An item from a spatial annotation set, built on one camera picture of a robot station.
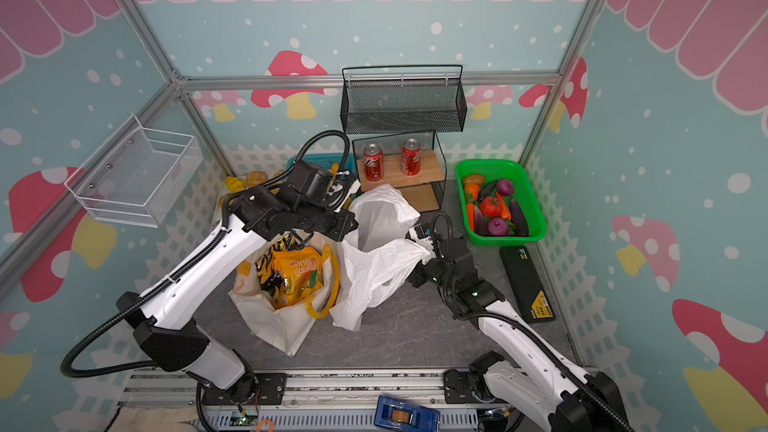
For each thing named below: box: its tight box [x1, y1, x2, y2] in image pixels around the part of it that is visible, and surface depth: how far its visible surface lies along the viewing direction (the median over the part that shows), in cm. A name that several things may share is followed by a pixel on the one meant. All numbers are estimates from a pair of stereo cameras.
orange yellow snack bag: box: [272, 247, 324, 308], surface depth 83 cm
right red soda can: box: [401, 138, 423, 176], surface depth 95 cm
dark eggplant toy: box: [510, 198, 529, 237], surface depth 106 cm
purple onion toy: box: [497, 178, 514, 197], surface depth 114 cm
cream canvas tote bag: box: [228, 244, 341, 357], surface depth 75 cm
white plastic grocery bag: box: [329, 184, 429, 332], surface depth 63 cm
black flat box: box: [499, 245, 556, 324], surface depth 95 cm
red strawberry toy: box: [480, 196, 502, 218], surface depth 108 cm
